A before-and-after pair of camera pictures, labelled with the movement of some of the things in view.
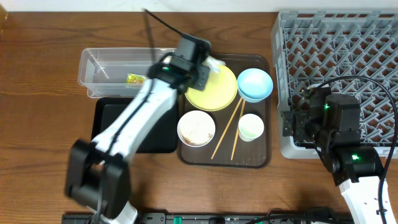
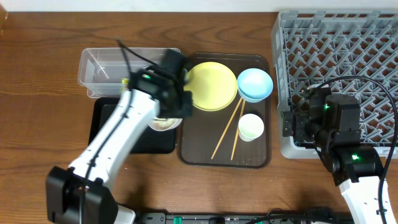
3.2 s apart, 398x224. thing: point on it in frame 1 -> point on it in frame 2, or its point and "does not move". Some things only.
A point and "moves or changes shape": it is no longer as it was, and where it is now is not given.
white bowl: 196,128 -> 164,124
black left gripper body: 203,78 -> 179,104
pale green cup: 250,127 does not move
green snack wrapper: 132,78 moves or changes shape
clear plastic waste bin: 118,72 does not move
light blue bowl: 255,84 does not move
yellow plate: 219,94 does not move
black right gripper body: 302,124 does not move
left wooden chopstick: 222,135 does not move
